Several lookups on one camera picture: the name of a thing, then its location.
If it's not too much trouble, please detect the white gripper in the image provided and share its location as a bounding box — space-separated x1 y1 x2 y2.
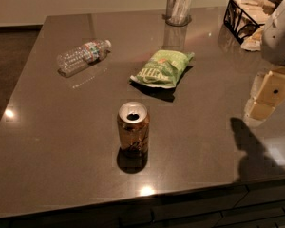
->
244 0 285 127

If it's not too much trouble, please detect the clear cup with utensils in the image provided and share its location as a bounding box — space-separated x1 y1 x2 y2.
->
165 0 192 27

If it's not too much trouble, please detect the orange soda can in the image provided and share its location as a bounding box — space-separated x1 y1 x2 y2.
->
117 102 150 158

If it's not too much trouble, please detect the green chip bag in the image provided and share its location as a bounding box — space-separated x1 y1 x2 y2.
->
130 50 195 89

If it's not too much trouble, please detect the clear plastic water bottle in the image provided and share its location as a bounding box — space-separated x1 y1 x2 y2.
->
57 39 111 78

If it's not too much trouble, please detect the black wire napkin basket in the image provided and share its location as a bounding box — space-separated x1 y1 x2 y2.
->
224 0 276 44

